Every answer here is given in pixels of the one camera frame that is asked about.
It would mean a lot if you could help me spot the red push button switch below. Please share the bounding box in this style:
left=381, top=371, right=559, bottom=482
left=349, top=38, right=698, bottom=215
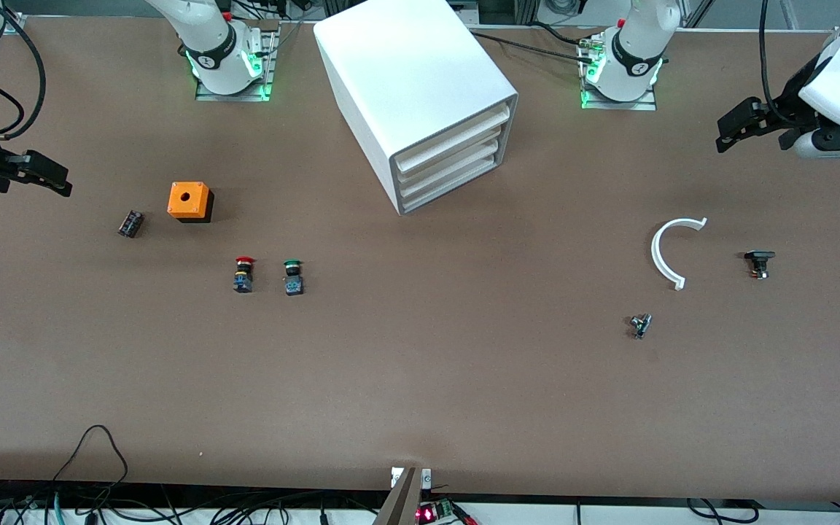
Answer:
left=233, top=256, right=257, bottom=294

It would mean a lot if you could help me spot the orange box with hole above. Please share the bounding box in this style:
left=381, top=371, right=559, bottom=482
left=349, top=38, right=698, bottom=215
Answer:
left=167, top=182, right=214, bottom=224

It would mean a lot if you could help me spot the white curved plastic arc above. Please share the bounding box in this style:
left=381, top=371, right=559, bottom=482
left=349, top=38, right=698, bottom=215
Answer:
left=651, top=217, right=708, bottom=291

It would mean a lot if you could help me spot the circuit board with red light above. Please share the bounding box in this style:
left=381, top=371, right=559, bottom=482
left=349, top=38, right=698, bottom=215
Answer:
left=416, top=499, right=459, bottom=525

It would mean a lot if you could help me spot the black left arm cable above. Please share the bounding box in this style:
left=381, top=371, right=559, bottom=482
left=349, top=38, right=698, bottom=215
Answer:
left=758, top=0, right=804, bottom=126

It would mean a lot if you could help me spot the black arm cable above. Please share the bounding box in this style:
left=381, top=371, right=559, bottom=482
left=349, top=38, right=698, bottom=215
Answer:
left=0, top=0, right=47, bottom=141
left=758, top=0, right=804, bottom=126

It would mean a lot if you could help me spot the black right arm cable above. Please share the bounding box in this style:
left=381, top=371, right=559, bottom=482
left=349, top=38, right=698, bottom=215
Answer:
left=0, top=0, right=47, bottom=141

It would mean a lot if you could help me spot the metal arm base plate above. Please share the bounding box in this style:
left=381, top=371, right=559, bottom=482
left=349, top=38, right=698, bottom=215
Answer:
left=195, top=22, right=276, bottom=102
left=579, top=33, right=658, bottom=112

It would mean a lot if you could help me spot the black knob switch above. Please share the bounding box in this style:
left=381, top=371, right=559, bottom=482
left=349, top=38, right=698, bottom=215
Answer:
left=744, top=250, right=776, bottom=280

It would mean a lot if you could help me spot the black cable on table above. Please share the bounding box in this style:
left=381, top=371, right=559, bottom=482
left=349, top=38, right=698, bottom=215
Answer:
left=467, top=31, right=599, bottom=56

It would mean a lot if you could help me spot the thin black looped cable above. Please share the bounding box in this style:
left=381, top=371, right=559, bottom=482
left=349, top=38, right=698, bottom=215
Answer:
left=52, top=425, right=129, bottom=486

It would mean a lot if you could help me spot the tangled black cable bundle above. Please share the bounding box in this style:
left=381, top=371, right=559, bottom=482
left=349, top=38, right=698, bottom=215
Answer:
left=0, top=478, right=384, bottom=525

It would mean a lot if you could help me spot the grey metal mount bracket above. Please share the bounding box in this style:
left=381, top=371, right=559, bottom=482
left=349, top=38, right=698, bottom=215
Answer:
left=373, top=467, right=432, bottom=525

